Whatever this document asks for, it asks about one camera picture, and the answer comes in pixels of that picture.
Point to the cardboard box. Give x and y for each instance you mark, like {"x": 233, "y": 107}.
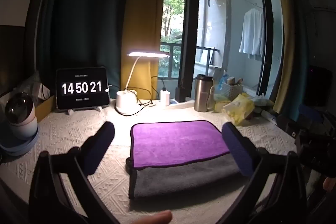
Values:
{"x": 45, "y": 108}

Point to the person's left hand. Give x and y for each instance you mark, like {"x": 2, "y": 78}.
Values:
{"x": 152, "y": 218}

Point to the pale yellow sponge packet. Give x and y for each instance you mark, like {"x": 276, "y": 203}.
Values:
{"x": 221, "y": 104}

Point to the white desk lamp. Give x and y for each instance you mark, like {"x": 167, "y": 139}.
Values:
{"x": 125, "y": 102}

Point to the yellow curtain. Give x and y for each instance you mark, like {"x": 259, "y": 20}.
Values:
{"x": 291, "y": 29}
{"x": 141, "y": 16}

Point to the white tube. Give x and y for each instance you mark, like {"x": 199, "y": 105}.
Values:
{"x": 269, "y": 117}

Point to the white tablet stand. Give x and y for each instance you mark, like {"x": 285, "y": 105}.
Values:
{"x": 70, "y": 110}

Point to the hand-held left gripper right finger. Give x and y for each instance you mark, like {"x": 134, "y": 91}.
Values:
{"x": 237, "y": 146}

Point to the black tablet with clock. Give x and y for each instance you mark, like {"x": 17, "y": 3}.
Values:
{"x": 81, "y": 88}

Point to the white hanging shirt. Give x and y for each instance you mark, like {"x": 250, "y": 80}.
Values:
{"x": 252, "y": 32}

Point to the dark green curtain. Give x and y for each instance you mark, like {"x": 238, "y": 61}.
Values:
{"x": 84, "y": 16}

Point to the white woven basket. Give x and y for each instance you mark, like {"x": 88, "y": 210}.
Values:
{"x": 232, "y": 91}

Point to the person's right hand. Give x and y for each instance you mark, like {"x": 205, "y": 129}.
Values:
{"x": 330, "y": 183}

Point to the black balcony railing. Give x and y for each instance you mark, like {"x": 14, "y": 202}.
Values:
{"x": 172, "y": 61}

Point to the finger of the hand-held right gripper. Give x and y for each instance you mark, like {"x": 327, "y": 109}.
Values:
{"x": 309, "y": 112}

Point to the white textured tablecloth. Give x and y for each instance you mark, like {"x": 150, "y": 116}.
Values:
{"x": 110, "y": 187}

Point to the stainless steel tumbler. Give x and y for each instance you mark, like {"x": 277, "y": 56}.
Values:
{"x": 202, "y": 94}

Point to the purple and grey towel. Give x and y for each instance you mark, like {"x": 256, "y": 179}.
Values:
{"x": 178, "y": 145}

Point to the white charger block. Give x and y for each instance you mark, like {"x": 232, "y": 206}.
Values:
{"x": 165, "y": 98}

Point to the blue round tray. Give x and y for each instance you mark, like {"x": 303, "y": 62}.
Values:
{"x": 10, "y": 146}

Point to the yellow wet wipes packet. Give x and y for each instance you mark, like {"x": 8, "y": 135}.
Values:
{"x": 239, "y": 108}

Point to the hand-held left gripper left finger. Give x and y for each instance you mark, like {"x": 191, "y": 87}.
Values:
{"x": 101, "y": 142}

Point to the black wall box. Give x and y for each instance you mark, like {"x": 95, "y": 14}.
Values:
{"x": 319, "y": 86}

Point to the clear plastic bag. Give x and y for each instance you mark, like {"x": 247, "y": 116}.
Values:
{"x": 29, "y": 86}

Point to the white round camera device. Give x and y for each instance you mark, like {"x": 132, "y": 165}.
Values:
{"x": 22, "y": 119}

